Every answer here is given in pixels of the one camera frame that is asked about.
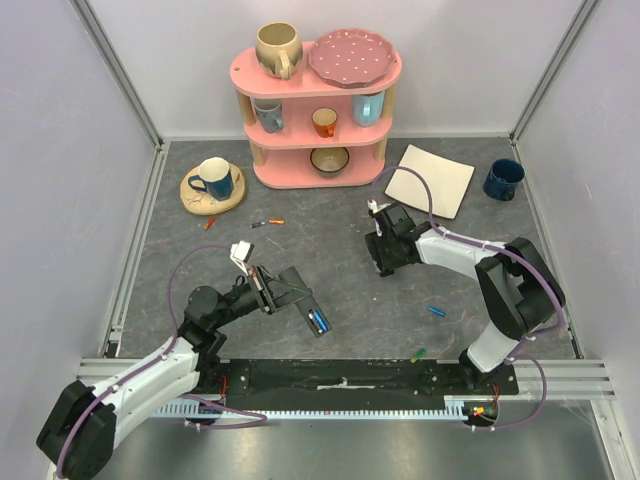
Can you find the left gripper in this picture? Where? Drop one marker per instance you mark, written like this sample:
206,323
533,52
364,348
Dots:
271,293

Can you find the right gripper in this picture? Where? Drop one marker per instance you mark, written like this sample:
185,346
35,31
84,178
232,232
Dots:
382,245

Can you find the black remote control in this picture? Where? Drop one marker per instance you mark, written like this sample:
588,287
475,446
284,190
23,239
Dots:
297,293

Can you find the red orange battery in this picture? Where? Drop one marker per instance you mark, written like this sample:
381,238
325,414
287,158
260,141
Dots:
209,223

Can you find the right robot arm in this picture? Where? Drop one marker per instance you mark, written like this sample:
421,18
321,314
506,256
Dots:
519,290

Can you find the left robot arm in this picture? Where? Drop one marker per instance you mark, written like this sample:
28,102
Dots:
88,422

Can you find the blue metallic battery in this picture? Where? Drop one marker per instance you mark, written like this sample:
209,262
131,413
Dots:
436,311

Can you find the square white plate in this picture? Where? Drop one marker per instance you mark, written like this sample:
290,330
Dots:
448,182

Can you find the dark patterned bowl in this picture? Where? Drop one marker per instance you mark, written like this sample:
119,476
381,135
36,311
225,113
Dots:
330,161

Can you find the green battery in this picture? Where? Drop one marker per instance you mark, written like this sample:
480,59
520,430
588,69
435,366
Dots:
418,355

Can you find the beige round saucer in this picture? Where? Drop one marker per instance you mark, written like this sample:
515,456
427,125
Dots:
202,204

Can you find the dark blue mug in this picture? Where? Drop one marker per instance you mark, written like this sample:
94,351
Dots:
503,179

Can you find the light blue mug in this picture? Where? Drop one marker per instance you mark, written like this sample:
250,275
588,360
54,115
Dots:
366,109

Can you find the blue mug cream interior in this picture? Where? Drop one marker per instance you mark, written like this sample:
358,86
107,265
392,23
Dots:
214,178

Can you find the small orange cup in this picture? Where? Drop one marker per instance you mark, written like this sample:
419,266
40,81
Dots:
324,121

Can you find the pink three-tier shelf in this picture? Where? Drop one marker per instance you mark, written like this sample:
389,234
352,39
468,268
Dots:
282,160

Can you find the grey blue mug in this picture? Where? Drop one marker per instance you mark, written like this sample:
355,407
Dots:
269,114

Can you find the pink dotted plate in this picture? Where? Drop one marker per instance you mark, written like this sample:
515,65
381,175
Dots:
351,58

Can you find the beige ceramic mug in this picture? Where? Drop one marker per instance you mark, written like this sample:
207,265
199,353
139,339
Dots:
279,49

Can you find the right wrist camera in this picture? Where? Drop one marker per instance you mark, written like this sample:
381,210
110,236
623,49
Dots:
373,208

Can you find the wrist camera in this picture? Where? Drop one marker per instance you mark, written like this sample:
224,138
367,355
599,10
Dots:
240,254
373,208

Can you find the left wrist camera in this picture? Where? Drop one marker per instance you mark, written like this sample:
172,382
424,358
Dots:
240,254

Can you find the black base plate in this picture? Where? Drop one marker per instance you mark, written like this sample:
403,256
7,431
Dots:
263,384

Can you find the white cable duct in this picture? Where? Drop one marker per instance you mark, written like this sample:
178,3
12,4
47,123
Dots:
448,410

